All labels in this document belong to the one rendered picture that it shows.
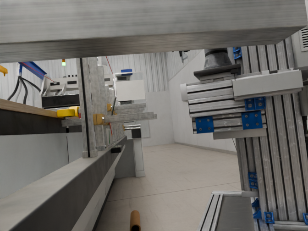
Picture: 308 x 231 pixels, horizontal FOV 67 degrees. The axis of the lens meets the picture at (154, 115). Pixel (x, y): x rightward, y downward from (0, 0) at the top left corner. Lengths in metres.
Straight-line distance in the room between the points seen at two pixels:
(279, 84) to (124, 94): 3.08
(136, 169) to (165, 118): 6.72
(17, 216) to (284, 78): 1.01
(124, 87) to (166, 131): 6.75
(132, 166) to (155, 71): 7.20
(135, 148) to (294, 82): 3.11
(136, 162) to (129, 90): 1.20
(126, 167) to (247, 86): 3.23
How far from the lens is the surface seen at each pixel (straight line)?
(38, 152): 0.97
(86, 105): 0.84
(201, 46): 0.16
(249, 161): 1.46
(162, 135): 10.43
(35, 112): 0.96
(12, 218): 0.30
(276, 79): 1.10
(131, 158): 4.04
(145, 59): 10.84
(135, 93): 3.91
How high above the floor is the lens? 0.78
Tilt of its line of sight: 3 degrees up
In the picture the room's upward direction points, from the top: 6 degrees counter-clockwise
